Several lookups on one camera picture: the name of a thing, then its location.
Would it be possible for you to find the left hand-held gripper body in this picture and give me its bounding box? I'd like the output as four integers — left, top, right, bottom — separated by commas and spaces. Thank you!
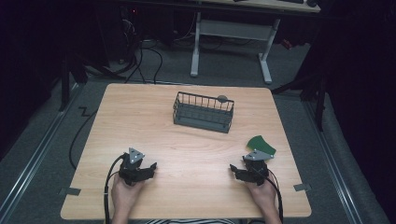
118, 147, 148, 187

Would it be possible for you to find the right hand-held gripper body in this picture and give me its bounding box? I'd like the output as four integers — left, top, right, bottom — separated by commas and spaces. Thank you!
242, 148, 276, 187

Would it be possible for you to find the person's right hand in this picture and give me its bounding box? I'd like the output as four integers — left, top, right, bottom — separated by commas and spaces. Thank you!
245, 177, 278, 217

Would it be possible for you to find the person's left hand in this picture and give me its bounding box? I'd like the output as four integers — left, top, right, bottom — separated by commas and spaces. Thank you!
110, 173, 146, 217

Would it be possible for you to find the green curved card piece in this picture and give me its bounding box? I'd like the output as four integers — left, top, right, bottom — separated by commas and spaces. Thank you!
246, 134, 277, 157

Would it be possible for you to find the grey tape strip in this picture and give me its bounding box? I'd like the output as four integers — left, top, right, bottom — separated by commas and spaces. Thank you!
292, 182, 313, 192
58, 186, 82, 197

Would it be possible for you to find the striped clothing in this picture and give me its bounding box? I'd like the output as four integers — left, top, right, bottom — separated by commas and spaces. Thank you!
145, 217, 238, 224

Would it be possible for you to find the black metal stand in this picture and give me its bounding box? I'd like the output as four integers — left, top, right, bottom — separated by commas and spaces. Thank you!
271, 73, 329, 133
58, 50, 90, 113

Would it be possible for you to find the white-framed wooden desk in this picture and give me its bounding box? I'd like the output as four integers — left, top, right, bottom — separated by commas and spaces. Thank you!
190, 0, 322, 85

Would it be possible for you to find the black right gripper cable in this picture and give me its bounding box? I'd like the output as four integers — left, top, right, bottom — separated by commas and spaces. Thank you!
264, 167, 285, 224

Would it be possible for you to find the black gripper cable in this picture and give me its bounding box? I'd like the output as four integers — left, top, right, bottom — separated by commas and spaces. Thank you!
103, 154, 126, 224
264, 167, 285, 224

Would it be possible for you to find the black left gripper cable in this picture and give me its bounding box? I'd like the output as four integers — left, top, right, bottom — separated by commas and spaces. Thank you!
103, 154, 126, 224

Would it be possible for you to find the dark grey wire basket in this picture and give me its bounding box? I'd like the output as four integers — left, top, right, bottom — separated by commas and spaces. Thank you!
172, 91, 235, 134

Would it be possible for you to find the black floor cable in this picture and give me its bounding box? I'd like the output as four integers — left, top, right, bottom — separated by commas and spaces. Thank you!
68, 106, 99, 171

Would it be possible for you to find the metal floor rail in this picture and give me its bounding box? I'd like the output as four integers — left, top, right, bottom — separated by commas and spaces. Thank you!
0, 83, 82, 220
302, 100, 364, 224

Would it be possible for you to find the bundle of black cables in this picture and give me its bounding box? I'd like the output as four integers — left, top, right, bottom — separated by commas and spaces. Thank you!
120, 18, 164, 85

